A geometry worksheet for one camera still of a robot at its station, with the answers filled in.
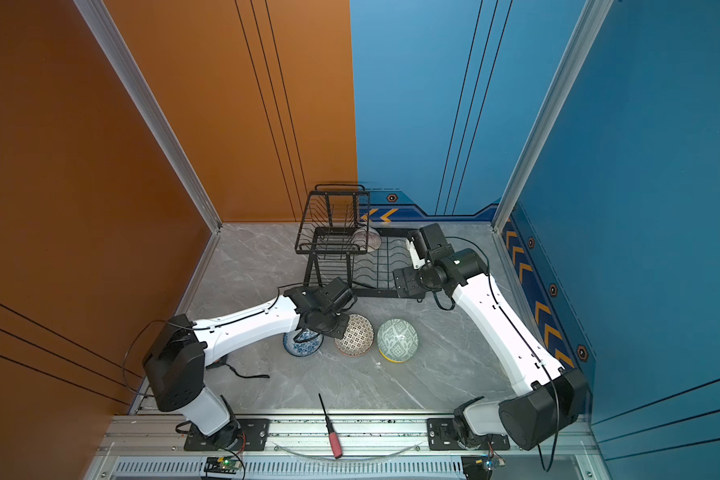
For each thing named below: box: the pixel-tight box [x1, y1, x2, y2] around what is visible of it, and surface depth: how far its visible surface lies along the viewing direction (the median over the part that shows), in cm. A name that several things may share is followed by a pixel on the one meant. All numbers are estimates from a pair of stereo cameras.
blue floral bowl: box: [283, 328, 324, 357], surface depth 87 cm
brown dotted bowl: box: [334, 313, 375, 356], surface depth 88 cm
